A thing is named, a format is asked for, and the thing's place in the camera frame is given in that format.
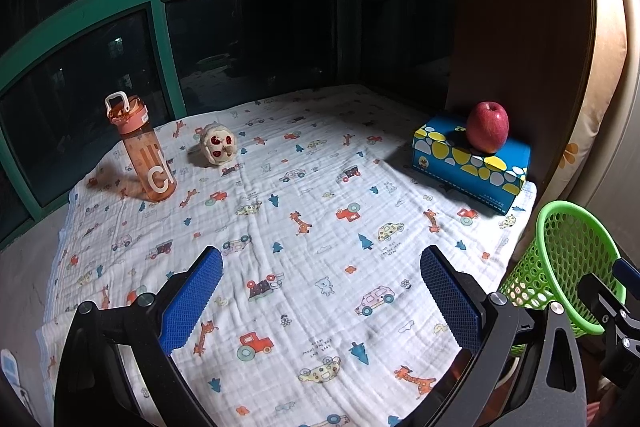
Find brown wooden board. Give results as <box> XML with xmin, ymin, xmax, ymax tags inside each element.
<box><xmin>445</xmin><ymin>0</ymin><xmax>601</xmax><ymax>188</ymax></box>

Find orange water bottle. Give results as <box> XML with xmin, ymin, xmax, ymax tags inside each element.
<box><xmin>104</xmin><ymin>92</ymin><xmax>177</xmax><ymax>202</ymax></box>

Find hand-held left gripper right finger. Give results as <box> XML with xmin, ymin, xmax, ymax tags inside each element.
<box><xmin>420</xmin><ymin>245</ymin><xmax>588</xmax><ymax>427</ymax></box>

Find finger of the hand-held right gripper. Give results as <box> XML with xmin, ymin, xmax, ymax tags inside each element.
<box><xmin>612</xmin><ymin>257</ymin><xmax>640</xmax><ymax>294</ymax></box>
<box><xmin>577</xmin><ymin>274</ymin><xmax>632</xmax><ymax>327</ymax></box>

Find red apple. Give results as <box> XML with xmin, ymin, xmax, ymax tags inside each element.
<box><xmin>466</xmin><ymin>102</ymin><xmax>510</xmax><ymax>154</ymax></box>

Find white plastic object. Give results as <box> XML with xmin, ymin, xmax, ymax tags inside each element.
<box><xmin>0</xmin><ymin>347</ymin><xmax>21</xmax><ymax>400</ymax></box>

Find cream floral pillow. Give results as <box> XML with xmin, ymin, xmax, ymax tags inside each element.
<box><xmin>560</xmin><ymin>0</ymin><xmax>640</xmax><ymax>218</ymax></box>

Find green mesh basket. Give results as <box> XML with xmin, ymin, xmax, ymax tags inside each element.
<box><xmin>497</xmin><ymin>200</ymin><xmax>628</xmax><ymax>355</ymax></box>

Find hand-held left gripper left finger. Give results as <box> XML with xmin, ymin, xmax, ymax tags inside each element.
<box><xmin>52</xmin><ymin>246</ymin><xmax>223</xmax><ymax>427</ymax></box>

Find small cream plush toy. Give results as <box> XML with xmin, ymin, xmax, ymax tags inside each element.
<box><xmin>199</xmin><ymin>122</ymin><xmax>236</xmax><ymax>168</ymax></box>

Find green window frame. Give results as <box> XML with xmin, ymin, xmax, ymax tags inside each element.
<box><xmin>0</xmin><ymin>0</ymin><xmax>458</xmax><ymax>253</ymax></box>

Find blue spotted tissue box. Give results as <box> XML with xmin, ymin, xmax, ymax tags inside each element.
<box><xmin>411</xmin><ymin>115</ymin><xmax>532</xmax><ymax>215</ymax></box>

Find white printed blanket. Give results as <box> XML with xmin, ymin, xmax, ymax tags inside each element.
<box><xmin>37</xmin><ymin>84</ymin><xmax>538</xmax><ymax>427</ymax></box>

